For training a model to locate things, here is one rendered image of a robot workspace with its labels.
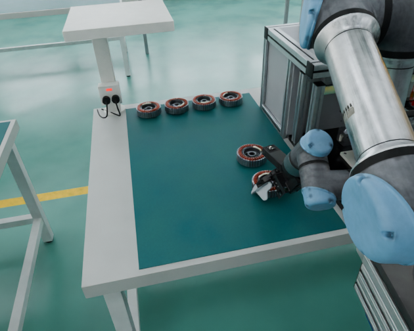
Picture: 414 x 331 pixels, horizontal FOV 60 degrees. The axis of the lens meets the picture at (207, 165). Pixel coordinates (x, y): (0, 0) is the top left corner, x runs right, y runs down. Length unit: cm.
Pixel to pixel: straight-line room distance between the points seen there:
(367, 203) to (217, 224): 67
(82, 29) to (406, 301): 116
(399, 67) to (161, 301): 144
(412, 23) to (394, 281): 46
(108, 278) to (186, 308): 84
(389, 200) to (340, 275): 154
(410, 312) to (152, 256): 65
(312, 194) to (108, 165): 80
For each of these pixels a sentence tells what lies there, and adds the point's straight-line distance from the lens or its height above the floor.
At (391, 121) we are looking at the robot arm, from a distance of 57.
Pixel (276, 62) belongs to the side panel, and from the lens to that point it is 150.
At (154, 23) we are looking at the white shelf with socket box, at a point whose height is 120.
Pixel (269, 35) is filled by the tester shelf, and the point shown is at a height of 109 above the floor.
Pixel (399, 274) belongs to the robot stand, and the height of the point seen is 104.
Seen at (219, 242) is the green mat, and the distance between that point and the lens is 105.
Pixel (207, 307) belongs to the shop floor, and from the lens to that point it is 181.
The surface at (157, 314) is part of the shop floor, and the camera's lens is 182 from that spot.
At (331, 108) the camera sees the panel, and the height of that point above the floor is 87.
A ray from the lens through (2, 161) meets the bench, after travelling 165.
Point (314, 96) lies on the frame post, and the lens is 123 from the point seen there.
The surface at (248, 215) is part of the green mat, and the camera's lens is 113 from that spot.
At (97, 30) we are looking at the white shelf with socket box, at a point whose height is 120.
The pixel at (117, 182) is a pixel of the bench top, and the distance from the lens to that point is 130.
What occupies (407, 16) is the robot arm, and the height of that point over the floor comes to 136.
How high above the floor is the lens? 154
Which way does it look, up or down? 37 degrees down
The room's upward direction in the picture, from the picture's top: 3 degrees counter-clockwise
